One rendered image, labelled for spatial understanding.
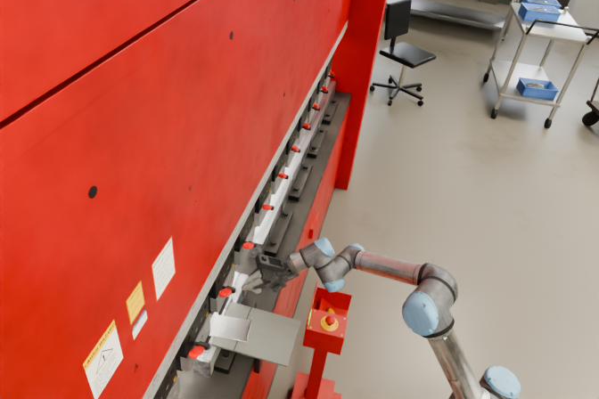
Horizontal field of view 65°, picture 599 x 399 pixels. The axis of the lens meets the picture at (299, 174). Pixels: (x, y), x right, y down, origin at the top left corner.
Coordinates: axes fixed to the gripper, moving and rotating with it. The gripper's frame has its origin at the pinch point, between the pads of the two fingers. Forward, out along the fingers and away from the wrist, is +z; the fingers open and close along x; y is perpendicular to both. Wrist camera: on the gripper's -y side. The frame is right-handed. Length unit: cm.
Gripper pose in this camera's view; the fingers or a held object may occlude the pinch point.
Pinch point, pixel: (243, 286)
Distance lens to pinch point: 177.7
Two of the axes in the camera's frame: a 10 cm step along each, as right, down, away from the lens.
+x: -2.7, -6.0, 7.5
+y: 4.0, 6.4, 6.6
